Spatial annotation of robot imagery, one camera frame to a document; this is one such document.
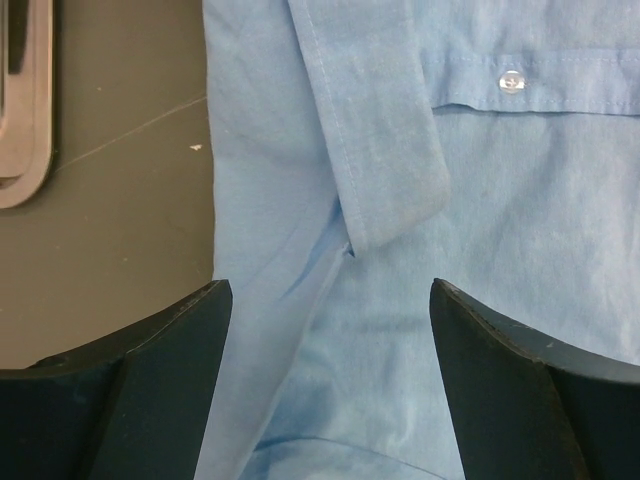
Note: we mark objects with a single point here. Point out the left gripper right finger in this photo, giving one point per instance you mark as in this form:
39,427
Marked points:
525,405

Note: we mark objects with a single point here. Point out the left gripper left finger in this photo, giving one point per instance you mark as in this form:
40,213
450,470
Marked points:
132,405

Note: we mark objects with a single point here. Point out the light blue button shirt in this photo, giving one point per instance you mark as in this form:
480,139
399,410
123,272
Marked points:
363,149

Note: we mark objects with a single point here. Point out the silver metal tray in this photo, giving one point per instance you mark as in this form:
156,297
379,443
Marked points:
27,98

